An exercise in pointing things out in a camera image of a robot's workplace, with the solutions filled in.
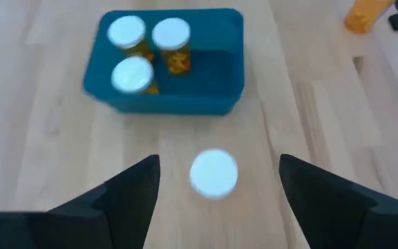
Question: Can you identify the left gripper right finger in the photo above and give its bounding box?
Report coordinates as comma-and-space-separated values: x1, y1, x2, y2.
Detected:
278, 154, 398, 249

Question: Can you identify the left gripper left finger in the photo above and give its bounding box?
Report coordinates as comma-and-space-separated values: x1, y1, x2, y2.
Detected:
0, 154, 161, 249

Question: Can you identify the dark blue plastic bin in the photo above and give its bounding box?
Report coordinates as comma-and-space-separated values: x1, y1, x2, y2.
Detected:
82, 8, 247, 117

